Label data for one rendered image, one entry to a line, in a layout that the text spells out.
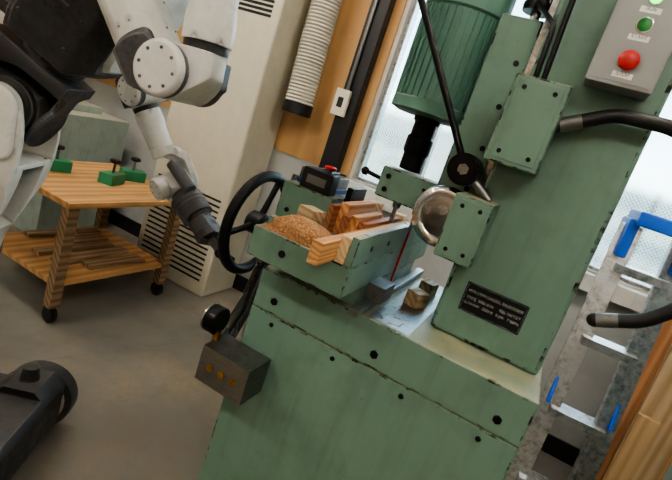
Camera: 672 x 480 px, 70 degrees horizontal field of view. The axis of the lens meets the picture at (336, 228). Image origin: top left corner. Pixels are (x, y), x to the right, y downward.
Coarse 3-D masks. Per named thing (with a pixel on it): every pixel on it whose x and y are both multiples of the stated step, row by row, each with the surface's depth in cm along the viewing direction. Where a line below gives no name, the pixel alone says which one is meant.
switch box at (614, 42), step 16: (624, 0) 74; (640, 0) 73; (624, 16) 74; (640, 16) 74; (656, 16) 73; (608, 32) 76; (624, 32) 75; (656, 32) 73; (608, 48) 76; (624, 48) 75; (640, 48) 74; (656, 48) 73; (592, 64) 77; (608, 64) 76; (640, 64) 74; (656, 64) 73; (592, 80) 77; (608, 80) 76; (624, 80) 75; (640, 80) 74; (656, 80) 74; (640, 96) 77
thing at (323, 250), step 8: (384, 224) 110; (352, 232) 92; (320, 240) 79; (328, 240) 80; (336, 240) 82; (312, 248) 78; (320, 248) 77; (328, 248) 80; (336, 248) 83; (312, 256) 78; (320, 256) 78; (328, 256) 81; (312, 264) 78; (320, 264) 79
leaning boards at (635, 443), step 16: (656, 352) 177; (656, 368) 177; (640, 384) 179; (656, 384) 174; (640, 400) 179; (656, 400) 174; (624, 416) 181; (640, 416) 172; (656, 416) 174; (624, 432) 182; (640, 432) 172; (656, 432) 170; (624, 448) 174; (640, 448) 172; (656, 448) 174; (608, 464) 184; (624, 464) 174; (640, 464) 176; (656, 464) 174
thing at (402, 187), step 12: (384, 168) 107; (396, 168) 108; (384, 180) 107; (396, 180) 106; (408, 180) 105; (420, 180) 104; (432, 180) 109; (384, 192) 107; (396, 192) 106; (408, 192) 105; (396, 204) 109; (408, 204) 105
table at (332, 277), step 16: (256, 224) 91; (256, 240) 90; (272, 240) 89; (288, 240) 88; (256, 256) 91; (272, 256) 89; (288, 256) 88; (304, 256) 86; (384, 256) 100; (416, 256) 130; (288, 272) 88; (304, 272) 87; (320, 272) 85; (336, 272) 84; (352, 272) 85; (368, 272) 94; (384, 272) 105; (320, 288) 86; (336, 288) 84; (352, 288) 88
